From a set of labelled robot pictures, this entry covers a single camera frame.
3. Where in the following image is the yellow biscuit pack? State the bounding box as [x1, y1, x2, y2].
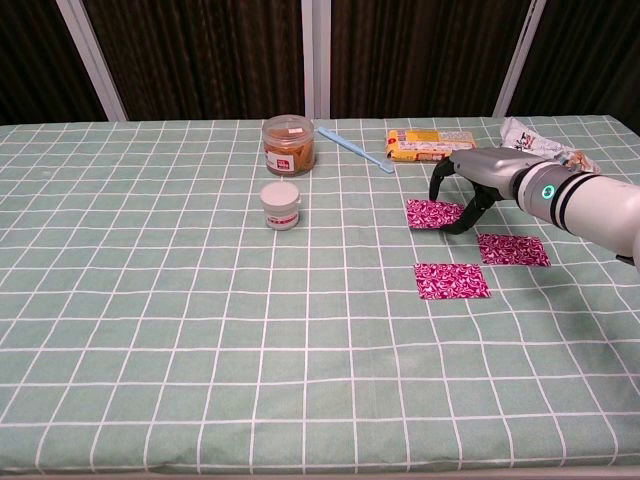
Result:
[384, 128, 480, 164]

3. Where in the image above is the light blue plastic stick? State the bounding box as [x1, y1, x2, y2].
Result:
[317, 125, 395, 175]

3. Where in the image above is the small white lidded jar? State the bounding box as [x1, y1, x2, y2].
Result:
[259, 181, 303, 232]

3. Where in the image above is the dark ribbed partition panel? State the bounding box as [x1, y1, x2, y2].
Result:
[329, 0, 532, 120]
[508, 0, 640, 132]
[0, 0, 110, 126]
[82, 0, 306, 122]

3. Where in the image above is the pink patterned square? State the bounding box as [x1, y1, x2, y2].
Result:
[414, 263, 492, 301]
[477, 233, 551, 268]
[405, 198, 465, 231]

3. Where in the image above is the crumpled white snack bag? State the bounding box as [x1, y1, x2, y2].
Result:
[499, 116, 601, 176]

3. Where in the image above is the green checked tablecloth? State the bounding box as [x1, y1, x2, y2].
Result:
[0, 115, 640, 476]

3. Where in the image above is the clear jar with brown snacks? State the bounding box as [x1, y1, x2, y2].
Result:
[261, 114, 317, 177]

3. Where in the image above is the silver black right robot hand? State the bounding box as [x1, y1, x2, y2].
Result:
[428, 147, 525, 235]

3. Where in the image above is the white partition frame post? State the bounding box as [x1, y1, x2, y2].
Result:
[301, 0, 332, 120]
[492, 0, 547, 119]
[54, 0, 129, 122]

